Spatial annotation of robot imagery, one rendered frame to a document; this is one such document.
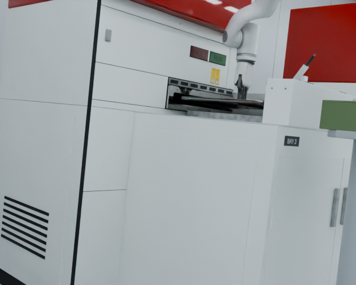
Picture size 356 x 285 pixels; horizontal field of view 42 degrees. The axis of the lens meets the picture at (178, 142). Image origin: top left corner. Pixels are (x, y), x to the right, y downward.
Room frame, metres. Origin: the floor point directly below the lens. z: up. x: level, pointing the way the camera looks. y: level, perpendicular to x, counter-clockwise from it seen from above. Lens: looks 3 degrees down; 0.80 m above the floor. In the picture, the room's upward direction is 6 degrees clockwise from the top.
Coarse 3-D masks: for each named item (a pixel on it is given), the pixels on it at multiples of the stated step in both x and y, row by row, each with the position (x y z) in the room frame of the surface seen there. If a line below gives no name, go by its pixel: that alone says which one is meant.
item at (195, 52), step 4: (192, 48) 1.96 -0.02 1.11; (196, 48) 1.98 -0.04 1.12; (192, 52) 1.96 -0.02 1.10; (196, 52) 1.98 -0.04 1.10; (200, 52) 2.00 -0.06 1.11; (204, 52) 2.02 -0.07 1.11; (192, 56) 1.96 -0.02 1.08; (196, 56) 1.98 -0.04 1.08; (200, 56) 2.00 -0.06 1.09; (204, 56) 2.02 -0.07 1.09
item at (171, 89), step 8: (168, 88) 1.87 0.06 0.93; (176, 88) 1.89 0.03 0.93; (184, 88) 1.93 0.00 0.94; (168, 96) 1.86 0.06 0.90; (200, 96) 2.01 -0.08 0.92; (208, 96) 2.04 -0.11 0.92; (216, 96) 2.09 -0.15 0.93; (224, 96) 2.13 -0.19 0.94; (168, 104) 1.87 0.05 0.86; (176, 104) 1.90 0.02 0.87; (216, 112) 2.10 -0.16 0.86; (224, 112) 2.14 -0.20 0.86; (232, 112) 2.19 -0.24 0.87
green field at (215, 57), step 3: (213, 54) 2.06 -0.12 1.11; (216, 54) 2.08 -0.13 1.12; (219, 54) 2.09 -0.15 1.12; (210, 57) 2.05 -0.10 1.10; (213, 57) 2.06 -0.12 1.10; (216, 57) 2.08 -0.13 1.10; (219, 57) 2.10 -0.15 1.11; (222, 57) 2.11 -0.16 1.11; (225, 57) 2.13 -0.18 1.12; (210, 60) 2.05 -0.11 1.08; (213, 60) 2.07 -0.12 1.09; (216, 60) 2.08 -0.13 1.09; (219, 60) 2.10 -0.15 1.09; (222, 60) 2.11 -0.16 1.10; (222, 63) 2.11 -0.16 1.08
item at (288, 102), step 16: (272, 80) 1.42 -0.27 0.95; (288, 80) 1.38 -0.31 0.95; (272, 96) 1.41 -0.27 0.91; (288, 96) 1.38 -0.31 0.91; (304, 96) 1.42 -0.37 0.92; (320, 96) 1.50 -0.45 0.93; (336, 96) 1.59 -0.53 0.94; (352, 96) 1.69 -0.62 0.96; (272, 112) 1.41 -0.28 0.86; (288, 112) 1.37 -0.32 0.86; (304, 112) 1.43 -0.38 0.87; (320, 112) 1.51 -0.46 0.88
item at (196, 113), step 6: (192, 114) 1.91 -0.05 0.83; (198, 114) 1.89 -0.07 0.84; (204, 114) 1.87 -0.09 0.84; (210, 114) 1.85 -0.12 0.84; (216, 114) 1.82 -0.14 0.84; (222, 114) 1.80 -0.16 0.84; (228, 114) 1.78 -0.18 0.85; (234, 114) 1.77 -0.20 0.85; (240, 114) 1.75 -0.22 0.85; (240, 120) 1.74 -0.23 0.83; (246, 120) 1.73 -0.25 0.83; (252, 120) 1.71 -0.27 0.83; (258, 120) 1.69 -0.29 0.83
